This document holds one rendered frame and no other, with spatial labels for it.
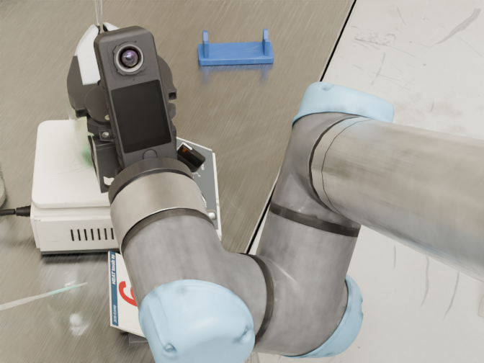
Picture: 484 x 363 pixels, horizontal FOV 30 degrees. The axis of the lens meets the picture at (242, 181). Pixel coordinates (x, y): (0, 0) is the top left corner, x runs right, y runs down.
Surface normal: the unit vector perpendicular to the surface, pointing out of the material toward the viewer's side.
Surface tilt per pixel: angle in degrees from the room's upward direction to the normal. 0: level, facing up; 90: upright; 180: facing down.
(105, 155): 89
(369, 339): 0
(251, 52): 0
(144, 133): 57
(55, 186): 0
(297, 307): 48
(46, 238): 90
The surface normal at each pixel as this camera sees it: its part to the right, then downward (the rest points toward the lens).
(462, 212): -0.95, -0.14
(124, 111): 0.30, 0.26
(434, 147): -0.48, -0.84
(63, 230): 0.08, 0.76
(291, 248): -0.33, -0.04
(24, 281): 0.04, -0.65
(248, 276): 0.59, -0.52
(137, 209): -0.39, -0.50
